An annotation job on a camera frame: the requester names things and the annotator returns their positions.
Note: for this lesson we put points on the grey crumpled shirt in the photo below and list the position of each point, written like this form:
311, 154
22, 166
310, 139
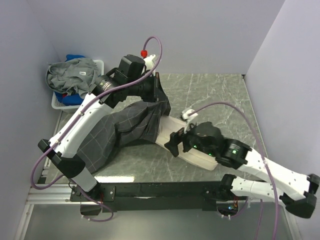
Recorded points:
72, 77

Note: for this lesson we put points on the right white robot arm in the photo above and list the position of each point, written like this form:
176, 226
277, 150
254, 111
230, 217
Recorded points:
287, 188

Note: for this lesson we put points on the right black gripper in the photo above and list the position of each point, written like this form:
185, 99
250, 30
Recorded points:
172, 144

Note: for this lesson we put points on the white plastic laundry basket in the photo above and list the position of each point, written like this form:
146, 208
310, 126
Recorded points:
66, 103

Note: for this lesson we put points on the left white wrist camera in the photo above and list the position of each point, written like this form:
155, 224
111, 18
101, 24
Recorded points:
149, 60

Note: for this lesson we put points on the cream bear print pillow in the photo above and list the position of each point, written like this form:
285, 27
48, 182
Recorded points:
170, 137

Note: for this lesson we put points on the aluminium frame rail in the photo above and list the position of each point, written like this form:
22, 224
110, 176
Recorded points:
57, 194

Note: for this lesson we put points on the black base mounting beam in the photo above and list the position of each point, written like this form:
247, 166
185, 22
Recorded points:
147, 196

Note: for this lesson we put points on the blue cloth in basket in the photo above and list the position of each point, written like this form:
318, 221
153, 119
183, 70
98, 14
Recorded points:
72, 98

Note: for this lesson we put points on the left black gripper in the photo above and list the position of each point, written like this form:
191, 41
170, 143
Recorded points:
153, 96

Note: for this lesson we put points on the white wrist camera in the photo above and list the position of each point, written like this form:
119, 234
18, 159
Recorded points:
188, 115
149, 60

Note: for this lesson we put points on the dark grey checked pillowcase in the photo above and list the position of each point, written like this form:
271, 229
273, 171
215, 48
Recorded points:
135, 124

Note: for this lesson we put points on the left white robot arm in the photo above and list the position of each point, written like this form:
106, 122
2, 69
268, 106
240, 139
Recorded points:
122, 106

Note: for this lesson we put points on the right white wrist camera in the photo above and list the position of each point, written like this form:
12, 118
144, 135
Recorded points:
188, 115

